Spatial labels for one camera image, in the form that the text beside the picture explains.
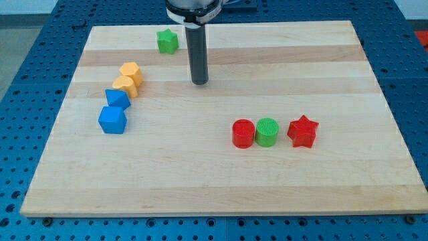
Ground red cylinder block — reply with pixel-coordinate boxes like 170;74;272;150
232;119;255;149

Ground yellow hexagon block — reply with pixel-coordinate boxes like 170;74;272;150
119;62;144;87

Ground red star block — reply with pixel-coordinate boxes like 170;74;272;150
287;115;319;148

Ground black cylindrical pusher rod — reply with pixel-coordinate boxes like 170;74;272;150
185;25;209;85

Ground wooden board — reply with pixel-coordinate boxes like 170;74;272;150
21;21;427;218

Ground green cylinder block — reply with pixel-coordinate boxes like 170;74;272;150
255;118;280;147

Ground green star block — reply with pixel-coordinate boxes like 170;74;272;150
156;29;179;54

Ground yellow heart block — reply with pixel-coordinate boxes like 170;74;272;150
112;76;138;98

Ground blue cube block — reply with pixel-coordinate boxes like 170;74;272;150
98;106;127;135

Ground blue triangle block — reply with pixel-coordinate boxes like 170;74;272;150
105;89;131;110

